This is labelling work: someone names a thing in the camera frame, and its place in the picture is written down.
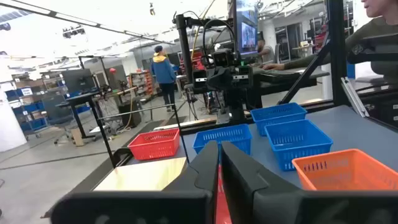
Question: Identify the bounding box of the orange plastic slotted basket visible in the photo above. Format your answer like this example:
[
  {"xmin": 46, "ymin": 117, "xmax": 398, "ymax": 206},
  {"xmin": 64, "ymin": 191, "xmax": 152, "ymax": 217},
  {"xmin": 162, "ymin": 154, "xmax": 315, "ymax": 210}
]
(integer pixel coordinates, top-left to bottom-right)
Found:
[{"xmin": 291, "ymin": 148, "xmax": 398, "ymax": 192}]

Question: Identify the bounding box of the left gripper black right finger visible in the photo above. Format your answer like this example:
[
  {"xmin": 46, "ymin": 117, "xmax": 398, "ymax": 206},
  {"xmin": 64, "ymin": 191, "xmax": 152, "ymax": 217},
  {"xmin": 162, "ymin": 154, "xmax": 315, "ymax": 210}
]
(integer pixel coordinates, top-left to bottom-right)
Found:
[{"xmin": 221, "ymin": 141, "xmax": 398, "ymax": 224}]

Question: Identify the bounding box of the blue plastic slotted basket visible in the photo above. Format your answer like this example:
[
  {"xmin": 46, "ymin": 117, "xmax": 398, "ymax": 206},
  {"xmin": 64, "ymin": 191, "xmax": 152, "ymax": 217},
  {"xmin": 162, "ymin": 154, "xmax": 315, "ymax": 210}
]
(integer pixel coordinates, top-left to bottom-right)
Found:
[
  {"xmin": 250, "ymin": 102, "xmax": 308, "ymax": 137},
  {"xmin": 192, "ymin": 123, "xmax": 253, "ymax": 156},
  {"xmin": 264, "ymin": 119, "xmax": 334, "ymax": 172}
]

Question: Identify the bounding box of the person's hand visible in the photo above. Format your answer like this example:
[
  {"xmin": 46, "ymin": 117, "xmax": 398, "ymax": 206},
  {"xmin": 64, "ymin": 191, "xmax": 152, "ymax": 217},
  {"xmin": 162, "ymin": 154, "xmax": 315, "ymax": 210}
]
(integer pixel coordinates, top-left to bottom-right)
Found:
[{"xmin": 262, "ymin": 62, "xmax": 286, "ymax": 71}]

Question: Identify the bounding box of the black box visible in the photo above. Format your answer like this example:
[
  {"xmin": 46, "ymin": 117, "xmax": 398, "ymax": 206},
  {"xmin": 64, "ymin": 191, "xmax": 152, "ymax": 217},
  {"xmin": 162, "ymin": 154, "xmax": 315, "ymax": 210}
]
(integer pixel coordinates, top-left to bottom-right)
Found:
[{"xmin": 118, "ymin": 101, "xmax": 143, "ymax": 129}]

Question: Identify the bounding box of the black desk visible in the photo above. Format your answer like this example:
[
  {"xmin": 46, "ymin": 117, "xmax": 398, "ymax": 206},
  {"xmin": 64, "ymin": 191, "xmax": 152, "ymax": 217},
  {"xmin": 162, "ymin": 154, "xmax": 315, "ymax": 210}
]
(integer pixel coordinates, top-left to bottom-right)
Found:
[
  {"xmin": 248, "ymin": 67, "xmax": 331, "ymax": 110},
  {"xmin": 55, "ymin": 91, "xmax": 102, "ymax": 141}
]

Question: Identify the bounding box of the shelf with orange bins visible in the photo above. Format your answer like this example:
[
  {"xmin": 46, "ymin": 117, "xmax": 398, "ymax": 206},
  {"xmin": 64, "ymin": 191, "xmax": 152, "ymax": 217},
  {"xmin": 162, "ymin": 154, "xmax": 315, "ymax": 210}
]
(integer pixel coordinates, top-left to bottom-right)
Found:
[{"xmin": 127, "ymin": 70, "xmax": 155, "ymax": 98}]

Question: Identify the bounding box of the right wrist camera black cable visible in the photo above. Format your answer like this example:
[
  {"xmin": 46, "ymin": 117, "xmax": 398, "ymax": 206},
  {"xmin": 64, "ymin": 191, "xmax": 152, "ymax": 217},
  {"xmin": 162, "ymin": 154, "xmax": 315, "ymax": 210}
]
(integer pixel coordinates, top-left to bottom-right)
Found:
[{"xmin": 201, "ymin": 19, "xmax": 238, "ymax": 68}]

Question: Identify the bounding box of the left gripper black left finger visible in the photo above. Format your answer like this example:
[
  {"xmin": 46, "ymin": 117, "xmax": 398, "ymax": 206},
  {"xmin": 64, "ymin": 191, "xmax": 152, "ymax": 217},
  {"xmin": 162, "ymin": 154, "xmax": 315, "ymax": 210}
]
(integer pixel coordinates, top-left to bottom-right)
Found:
[{"xmin": 49, "ymin": 140, "xmax": 219, "ymax": 224}]

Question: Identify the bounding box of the dark computer monitor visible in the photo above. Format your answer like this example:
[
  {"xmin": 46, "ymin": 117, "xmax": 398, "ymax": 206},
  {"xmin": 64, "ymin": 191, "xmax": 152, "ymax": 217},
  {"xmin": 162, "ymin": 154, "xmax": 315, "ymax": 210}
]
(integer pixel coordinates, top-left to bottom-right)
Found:
[{"xmin": 60, "ymin": 68, "xmax": 98, "ymax": 94}]

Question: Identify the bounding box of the person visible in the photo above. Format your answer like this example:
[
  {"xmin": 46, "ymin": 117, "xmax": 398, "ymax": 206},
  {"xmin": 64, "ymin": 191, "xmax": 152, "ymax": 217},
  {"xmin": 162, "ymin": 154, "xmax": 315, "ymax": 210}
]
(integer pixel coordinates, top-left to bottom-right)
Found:
[
  {"xmin": 262, "ymin": 0, "xmax": 398, "ymax": 77},
  {"xmin": 256, "ymin": 39, "xmax": 277, "ymax": 66},
  {"xmin": 150, "ymin": 45, "xmax": 178, "ymax": 113}
]

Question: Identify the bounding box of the silver aluminium bar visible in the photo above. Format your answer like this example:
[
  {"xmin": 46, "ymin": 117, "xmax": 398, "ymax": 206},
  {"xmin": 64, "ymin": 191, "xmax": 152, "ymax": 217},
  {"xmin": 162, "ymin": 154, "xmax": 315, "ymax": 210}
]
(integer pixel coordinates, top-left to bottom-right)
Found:
[{"xmin": 340, "ymin": 77, "xmax": 371, "ymax": 118}]

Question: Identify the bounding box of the wooden shelf board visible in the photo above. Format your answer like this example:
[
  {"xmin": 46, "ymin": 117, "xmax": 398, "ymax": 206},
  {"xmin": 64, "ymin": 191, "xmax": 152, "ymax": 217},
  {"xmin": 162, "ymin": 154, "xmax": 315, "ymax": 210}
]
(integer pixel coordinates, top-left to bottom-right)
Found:
[{"xmin": 93, "ymin": 157, "xmax": 188, "ymax": 192}]

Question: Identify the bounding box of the grey office chair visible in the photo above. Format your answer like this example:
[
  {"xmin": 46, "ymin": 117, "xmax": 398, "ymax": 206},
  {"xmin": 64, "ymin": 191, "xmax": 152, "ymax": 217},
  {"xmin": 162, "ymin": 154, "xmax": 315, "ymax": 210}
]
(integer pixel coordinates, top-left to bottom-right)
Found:
[{"xmin": 42, "ymin": 93, "xmax": 75, "ymax": 146}]

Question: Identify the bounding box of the wooden block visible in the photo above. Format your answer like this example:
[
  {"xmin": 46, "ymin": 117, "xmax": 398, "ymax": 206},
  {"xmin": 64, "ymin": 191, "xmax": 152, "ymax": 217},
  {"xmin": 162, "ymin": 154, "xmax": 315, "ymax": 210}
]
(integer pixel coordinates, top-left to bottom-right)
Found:
[{"xmin": 70, "ymin": 128, "xmax": 85, "ymax": 147}]

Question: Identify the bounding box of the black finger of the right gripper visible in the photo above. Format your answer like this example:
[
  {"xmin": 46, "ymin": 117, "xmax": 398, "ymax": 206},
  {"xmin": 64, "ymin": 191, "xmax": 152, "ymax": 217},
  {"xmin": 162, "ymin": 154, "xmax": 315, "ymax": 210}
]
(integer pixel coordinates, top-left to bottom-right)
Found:
[
  {"xmin": 206, "ymin": 67, "xmax": 221, "ymax": 91},
  {"xmin": 220, "ymin": 67, "xmax": 234, "ymax": 91}
]

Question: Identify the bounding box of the black drawer cabinet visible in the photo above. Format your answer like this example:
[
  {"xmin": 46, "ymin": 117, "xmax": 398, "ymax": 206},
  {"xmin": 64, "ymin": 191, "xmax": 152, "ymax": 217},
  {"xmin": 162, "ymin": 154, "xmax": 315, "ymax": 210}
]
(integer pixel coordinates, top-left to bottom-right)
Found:
[{"xmin": 360, "ymin": 93, "xmax": 398, "ymax": 128}]

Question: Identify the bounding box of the large display screen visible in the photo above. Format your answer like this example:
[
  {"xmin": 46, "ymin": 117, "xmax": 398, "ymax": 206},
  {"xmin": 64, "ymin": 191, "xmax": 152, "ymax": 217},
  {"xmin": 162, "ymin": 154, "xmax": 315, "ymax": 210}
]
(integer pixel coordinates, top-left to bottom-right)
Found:
[{"xmin": 231, "ymin": 0, "xmax": 259, "ymax": 58}]

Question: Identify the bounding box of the black ceiling fixture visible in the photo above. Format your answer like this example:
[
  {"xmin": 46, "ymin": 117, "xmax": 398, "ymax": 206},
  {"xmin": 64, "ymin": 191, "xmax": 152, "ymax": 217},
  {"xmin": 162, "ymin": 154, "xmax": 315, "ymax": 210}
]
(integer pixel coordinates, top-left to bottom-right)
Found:
[{"xmin": 62, "ymin": 26, "xmax": 86, "ymax": 39}]

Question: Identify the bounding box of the rack with blue bins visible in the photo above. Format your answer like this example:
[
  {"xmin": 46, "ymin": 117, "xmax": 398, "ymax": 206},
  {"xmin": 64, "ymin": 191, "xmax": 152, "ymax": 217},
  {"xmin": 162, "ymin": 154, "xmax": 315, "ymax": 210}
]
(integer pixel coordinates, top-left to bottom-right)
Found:
[{"xmin": 4, "ymin": 86, "xmax": 50, "ymax": 139}]

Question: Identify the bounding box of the blue-grey table mat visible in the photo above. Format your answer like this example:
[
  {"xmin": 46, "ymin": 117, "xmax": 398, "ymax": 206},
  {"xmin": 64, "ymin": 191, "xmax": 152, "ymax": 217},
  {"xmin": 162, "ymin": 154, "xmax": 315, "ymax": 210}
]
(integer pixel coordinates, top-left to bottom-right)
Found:
[{"xmin": 124, "ymin": 104, "xmax": 398, "ymax": 192}]

